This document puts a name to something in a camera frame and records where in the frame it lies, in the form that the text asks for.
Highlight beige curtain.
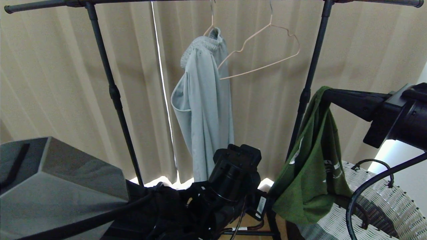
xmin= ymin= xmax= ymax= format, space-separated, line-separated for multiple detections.
xmin=0 ymin=0 xmax=427 ymax=187

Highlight black clothes rack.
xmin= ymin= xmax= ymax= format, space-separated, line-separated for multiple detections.
xmin=4 ymin=0 xmax=424 ymax=240

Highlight green garment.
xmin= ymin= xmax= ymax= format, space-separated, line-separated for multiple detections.
xmin=269 ymin=86 xmax=354 ymax=225

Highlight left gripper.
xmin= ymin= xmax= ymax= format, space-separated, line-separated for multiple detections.
xmin=190 ymin=160 xmax=271 ymax=230

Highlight pale grey shorts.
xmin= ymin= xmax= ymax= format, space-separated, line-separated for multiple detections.
xmin=171 ymin=27 xmax=235 ymax=183

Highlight pink clothes hanger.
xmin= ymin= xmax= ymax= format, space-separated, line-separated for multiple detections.
xmin=218 ymin=0 xmax=301 ymax=80
xmin=203 ymin=0 xmax=216 ymax=36

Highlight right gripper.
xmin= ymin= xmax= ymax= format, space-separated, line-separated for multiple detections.
xmin=363 ymin=83 xmax=427 ymax=150

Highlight white laundry basket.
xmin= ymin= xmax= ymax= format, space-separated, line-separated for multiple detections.
xmin=287 ymin=159 xmax=427 ymax=240

